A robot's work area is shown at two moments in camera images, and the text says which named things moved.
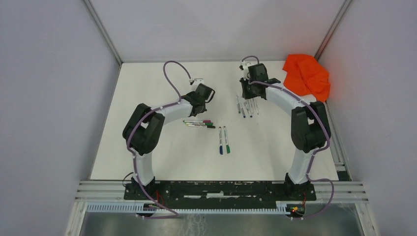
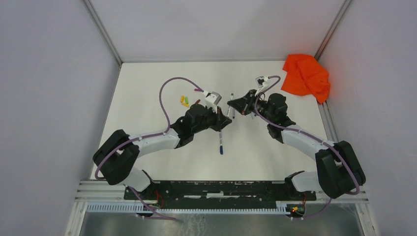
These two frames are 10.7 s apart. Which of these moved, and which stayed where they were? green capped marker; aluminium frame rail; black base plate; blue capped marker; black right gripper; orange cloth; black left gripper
Moved: black right gripper; black left gripper; green capped marker
Stayed: orange cloth; blue capped marker; aluminium frame rail; black base plate
